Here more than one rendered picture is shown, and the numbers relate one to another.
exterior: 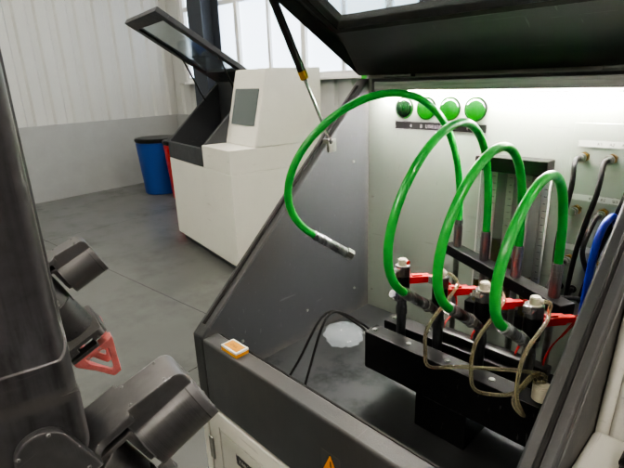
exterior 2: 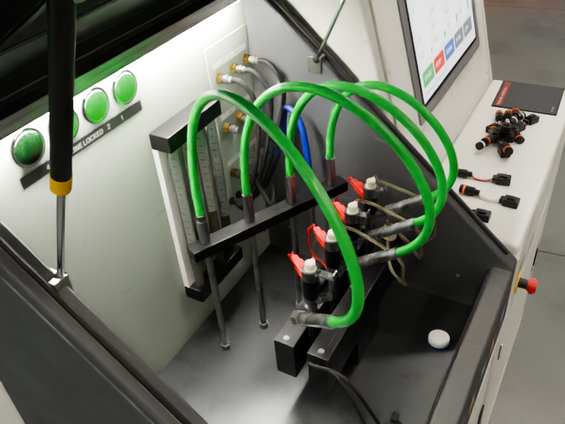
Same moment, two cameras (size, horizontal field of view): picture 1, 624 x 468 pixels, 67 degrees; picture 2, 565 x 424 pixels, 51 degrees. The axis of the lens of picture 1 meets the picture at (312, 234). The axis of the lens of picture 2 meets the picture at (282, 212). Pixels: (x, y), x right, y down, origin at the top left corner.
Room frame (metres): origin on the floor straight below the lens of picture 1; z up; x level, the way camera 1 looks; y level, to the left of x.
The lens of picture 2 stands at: (1.01, 0.48, 1.74)
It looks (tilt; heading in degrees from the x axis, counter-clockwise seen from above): 37 degrees down; 256
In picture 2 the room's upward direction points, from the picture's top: 5 degrees counter-clockwise
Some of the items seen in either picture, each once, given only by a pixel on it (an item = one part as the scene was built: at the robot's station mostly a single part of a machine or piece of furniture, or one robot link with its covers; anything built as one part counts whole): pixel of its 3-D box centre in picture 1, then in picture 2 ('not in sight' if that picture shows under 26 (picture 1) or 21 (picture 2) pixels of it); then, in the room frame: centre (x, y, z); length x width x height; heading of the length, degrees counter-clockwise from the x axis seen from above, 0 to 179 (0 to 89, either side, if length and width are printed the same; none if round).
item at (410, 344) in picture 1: (454, 388); (344, 311); (0.72, -0.25, 0.91); 0.34 x 0.10 x 0.15; 44
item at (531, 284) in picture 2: not in sight; (526, 284); (0.29, -0.28, 0.80); 0.05 x 0.04 x 0.05; 44
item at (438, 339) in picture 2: not in sight; (438, 339); (0.56, -0.18, 0.84); 0.04 x 0.04 x 0.01
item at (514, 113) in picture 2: not in sight; (508, 128); (0.17, -0.57, 1.01); 0.23 x 0.11 x 0.06; 44
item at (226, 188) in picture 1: (227, 137); not in sight; (4.14, 0.71, 1.00); 1.30 x 1.09 x 1.99; 35
